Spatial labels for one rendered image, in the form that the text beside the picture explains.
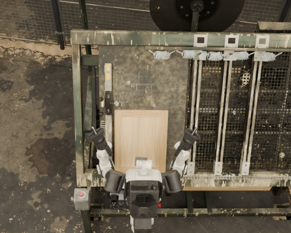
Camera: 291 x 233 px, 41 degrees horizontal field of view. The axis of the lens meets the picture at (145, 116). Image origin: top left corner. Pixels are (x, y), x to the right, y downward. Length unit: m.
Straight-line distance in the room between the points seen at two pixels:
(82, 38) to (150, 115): 0.83
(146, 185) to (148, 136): 0.61
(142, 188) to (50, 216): 1.71
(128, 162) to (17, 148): 1.77
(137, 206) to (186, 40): 1.27
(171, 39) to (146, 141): 0.87
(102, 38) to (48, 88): 2.38
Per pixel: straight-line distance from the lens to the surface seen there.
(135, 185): 2.76
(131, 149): 3.29
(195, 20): 3.43
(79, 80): 3.09
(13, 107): 5.12
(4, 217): 4.36
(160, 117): 3.20
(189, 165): 3.34
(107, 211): 4.01
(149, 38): 2.96
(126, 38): 2.95
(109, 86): 3.09
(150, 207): 2.82
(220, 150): 3.34
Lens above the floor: 3.84
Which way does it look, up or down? 52 degrees down
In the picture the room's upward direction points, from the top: 4 degrees clockwise
